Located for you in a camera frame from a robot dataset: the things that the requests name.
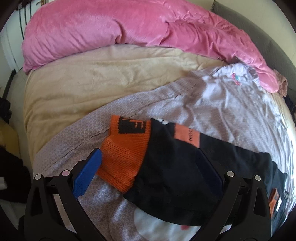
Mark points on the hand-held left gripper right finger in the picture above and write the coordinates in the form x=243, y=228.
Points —
x=208, y=171

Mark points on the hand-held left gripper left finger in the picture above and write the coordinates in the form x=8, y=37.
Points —
x=87, y=171

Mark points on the black and orange sock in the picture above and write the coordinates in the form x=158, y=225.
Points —
x=124, y=160
x=242, y=166

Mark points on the lilac printed bed sheet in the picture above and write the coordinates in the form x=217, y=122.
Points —
x=208, y=104

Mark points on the black cloth heap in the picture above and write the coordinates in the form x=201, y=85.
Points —
x=11, y=171

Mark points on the yellow cushion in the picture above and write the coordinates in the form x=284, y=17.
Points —
x=8, y=135

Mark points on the beige blanket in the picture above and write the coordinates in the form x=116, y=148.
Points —
x=81, y=81

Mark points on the dark cloth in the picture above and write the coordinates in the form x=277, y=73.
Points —
x=290, y=100

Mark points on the pink fuzzy cloth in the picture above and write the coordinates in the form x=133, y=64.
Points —
x=282, y=83

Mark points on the pink plush blanket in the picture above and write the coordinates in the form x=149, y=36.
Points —
x=104, y=27

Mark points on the grey padded headboard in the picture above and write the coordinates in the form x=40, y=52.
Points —
x=261, y=27

